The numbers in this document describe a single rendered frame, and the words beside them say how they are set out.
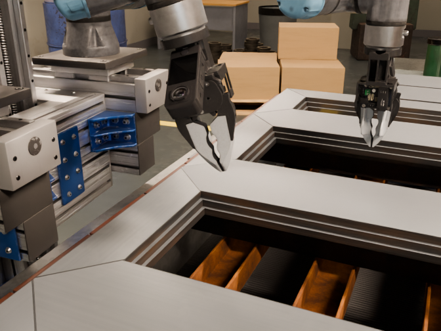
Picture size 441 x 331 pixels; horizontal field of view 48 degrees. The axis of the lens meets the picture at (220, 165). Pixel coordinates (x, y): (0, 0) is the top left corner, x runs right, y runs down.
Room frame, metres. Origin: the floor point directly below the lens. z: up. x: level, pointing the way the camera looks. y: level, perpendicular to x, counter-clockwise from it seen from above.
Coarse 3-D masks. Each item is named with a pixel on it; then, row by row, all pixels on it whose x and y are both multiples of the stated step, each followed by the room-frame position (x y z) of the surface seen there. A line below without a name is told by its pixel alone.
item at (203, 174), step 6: (198, 168) 0.99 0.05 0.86; (204, 168) 0.99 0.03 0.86; (210, 168) 0.99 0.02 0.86; (192, 174) 0.96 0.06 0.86; (198, 174) 0.96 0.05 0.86; (204, 174) 0.96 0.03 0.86; (210, 174) 0.96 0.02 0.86; (216, 174) 0.96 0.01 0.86; (192, 180) 0.93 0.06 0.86; (198, 180) 0.93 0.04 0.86; (204, 180) 0.93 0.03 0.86; (210, 180) 0.93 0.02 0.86; (198, 186) 0.90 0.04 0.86; (204, 186) 0.90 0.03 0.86
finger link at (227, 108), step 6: (222, 96) 0.69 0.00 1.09; (228, 96) 0.69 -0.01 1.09; (222, 102) 0.69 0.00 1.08; (228, 102) 0.69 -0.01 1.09; (222, 108) 0.69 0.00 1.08; (228, 108) 0.69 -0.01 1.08; (234, 108) 0.70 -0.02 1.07; (222, 114) 0.69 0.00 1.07; (228, 114) 0.69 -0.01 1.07; (234, 114) 0.69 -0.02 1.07; (228, 120) 0.69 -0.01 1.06; (234, 120) 0.69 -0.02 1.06; (228, 126) 0.69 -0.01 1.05; (234, 126) 0.69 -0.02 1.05
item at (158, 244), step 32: (288, 128) 1.27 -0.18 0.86; (256, 160) 1.12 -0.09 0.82; (416, 160) 1.12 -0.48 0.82; (192, 224) 0.81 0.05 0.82; (256, 224) 0.82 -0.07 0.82; (288, 224) 0.80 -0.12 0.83; (320, 224) 0.77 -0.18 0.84; (352, 224) 0.76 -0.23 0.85; (160, 256) 0.70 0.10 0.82; (416, 256) 0.70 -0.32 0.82
